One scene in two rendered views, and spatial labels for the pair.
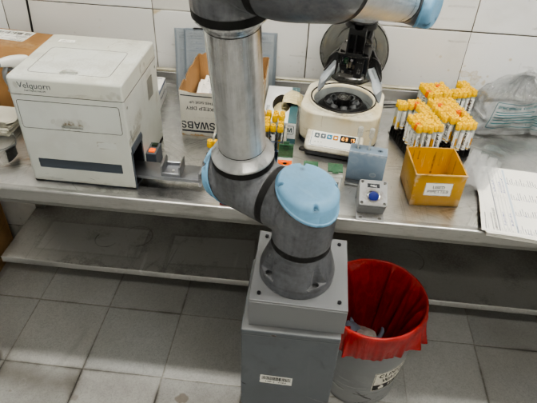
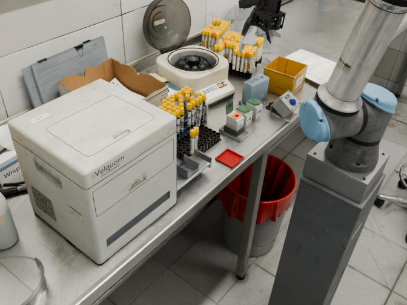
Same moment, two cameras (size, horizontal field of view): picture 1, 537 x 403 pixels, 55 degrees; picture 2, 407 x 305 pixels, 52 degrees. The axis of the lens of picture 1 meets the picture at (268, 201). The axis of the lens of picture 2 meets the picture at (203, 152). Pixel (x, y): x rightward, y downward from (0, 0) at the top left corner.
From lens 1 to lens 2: 1.16 m
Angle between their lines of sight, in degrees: 44
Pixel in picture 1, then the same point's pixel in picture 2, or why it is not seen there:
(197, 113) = not seen: hidden behind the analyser
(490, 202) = (310, 75)
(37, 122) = (109, 203)
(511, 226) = not seen: hidden behind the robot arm
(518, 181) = (299, 59)
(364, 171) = (258, 95)
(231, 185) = (351, 120)
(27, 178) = (91, 272)
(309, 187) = (381, 92)
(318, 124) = (202, 84)
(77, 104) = (143, 158)
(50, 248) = not seen: outside the picture
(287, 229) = (383, 124)
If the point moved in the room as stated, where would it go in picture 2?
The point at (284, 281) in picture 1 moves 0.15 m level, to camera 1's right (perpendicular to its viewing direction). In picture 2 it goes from (373, 160) to (387, 135)
